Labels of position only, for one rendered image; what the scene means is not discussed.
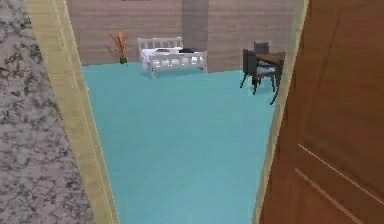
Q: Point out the dark grey flat object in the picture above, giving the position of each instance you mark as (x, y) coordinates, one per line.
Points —
(163, 50)

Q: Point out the brown wooden room door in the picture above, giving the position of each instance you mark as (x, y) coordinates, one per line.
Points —
(336, 113)

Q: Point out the orange house plant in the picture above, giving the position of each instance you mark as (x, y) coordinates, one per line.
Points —
(120, 45)

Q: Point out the brown wooden table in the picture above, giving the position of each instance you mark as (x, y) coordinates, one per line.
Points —
(273, 60)

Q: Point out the dark grey chair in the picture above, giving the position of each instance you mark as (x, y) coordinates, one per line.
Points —
(255, 68)
(261, 47)

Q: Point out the white slatted bed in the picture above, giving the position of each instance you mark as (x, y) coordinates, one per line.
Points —
(173, 58)

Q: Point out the pale yellow door frame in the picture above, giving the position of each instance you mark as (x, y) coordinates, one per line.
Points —
(71, 110)

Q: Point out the black flat object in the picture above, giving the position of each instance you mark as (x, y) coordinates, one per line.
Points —
(186, 50)

